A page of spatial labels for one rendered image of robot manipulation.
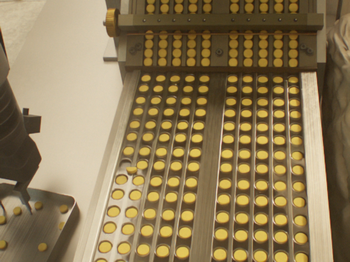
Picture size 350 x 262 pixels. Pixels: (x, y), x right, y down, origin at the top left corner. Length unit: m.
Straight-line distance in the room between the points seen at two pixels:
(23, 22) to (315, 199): 2.25
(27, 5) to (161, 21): 2.17
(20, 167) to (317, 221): 0.34
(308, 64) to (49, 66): 0.48
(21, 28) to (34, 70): 1.66
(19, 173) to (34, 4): 2.13
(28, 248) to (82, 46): 0.41
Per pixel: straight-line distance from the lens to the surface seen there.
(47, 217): 0.70
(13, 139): 0.61
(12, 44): 2.49
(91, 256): 0.47
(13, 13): 2.71
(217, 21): 0.60
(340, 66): 0.61
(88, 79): 0.88
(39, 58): 0.95
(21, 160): 0.63
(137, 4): 0.65
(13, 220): 0.71
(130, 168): 0.52
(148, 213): 0.49
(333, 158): 0.56
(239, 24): 0.60
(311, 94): 0.58
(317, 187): 0.50
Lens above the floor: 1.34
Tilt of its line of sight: 45 degrees down
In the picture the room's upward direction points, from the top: 8 degrees counter-clockwise
